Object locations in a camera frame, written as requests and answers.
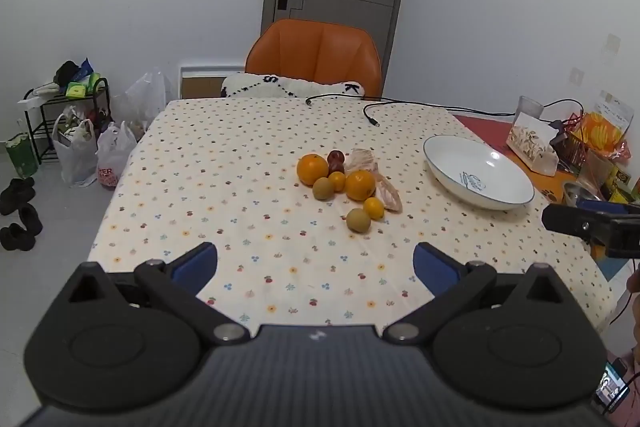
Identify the blue packet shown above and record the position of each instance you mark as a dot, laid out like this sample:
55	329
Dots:
86	67

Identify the brown kiwi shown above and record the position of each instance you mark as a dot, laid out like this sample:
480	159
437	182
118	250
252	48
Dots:
323	189
358	221

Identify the yellow packets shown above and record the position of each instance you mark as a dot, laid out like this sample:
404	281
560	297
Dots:
622	184

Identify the white pouch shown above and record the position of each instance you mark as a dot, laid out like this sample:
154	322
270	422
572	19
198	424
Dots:
616	104

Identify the orange snack bag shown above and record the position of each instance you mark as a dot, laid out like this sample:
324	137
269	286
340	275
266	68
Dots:
600	132

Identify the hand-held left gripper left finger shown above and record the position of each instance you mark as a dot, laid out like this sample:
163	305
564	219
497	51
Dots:
192	268

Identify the floral white tablecloth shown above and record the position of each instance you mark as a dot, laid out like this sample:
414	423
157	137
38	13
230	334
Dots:
225	187

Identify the clear glass cup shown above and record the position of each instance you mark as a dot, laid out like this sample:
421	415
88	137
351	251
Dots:
530	106

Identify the white plastic bag red print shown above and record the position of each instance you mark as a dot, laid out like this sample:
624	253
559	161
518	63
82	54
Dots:
115	157

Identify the grey charger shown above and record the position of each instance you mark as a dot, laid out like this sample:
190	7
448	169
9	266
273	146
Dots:
558	129

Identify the metal bowl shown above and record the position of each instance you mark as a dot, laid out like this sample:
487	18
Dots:
580	193

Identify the green packets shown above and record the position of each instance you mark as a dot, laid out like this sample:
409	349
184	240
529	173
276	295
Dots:
82	87

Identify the clear plastic container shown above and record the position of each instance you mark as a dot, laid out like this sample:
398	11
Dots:
597	169

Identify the white cushion with black letters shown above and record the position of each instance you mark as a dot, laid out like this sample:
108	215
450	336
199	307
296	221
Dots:
260	87

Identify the small tangerine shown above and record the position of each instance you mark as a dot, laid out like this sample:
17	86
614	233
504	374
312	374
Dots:
373	208
337	181

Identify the large orange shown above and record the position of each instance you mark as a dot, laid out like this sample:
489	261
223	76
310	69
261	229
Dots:
312	168
360	185

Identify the red and orange table mat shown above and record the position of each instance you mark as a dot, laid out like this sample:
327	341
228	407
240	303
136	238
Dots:
485	127

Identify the dark red plum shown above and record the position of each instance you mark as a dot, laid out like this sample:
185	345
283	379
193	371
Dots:
336	159

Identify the patterned tissue pack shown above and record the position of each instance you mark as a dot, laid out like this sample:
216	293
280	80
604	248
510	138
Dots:
532	146

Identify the black metal rack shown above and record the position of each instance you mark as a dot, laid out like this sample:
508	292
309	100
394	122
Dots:
47	127

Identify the green box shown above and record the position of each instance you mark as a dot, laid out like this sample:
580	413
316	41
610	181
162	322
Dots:
21	155

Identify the dark red box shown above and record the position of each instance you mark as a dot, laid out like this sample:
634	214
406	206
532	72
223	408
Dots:
575	149

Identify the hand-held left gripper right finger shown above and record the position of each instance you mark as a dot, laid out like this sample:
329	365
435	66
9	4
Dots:
436	268

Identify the clear plastic bag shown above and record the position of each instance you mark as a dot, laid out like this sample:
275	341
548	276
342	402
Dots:
145	99

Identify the orange leather chair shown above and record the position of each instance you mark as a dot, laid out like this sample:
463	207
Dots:
315	57

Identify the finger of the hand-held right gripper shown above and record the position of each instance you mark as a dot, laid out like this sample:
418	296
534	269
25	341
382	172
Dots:
567	219

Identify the white bowl with blue rim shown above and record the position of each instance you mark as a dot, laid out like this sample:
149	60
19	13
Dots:
475	169

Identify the black cloth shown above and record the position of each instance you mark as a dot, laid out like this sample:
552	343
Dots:
67	72

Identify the smartphone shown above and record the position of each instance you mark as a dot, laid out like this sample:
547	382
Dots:
611	388

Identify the black fuzzy slipper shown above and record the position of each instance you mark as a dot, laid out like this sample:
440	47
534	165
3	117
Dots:
22	229
17	194

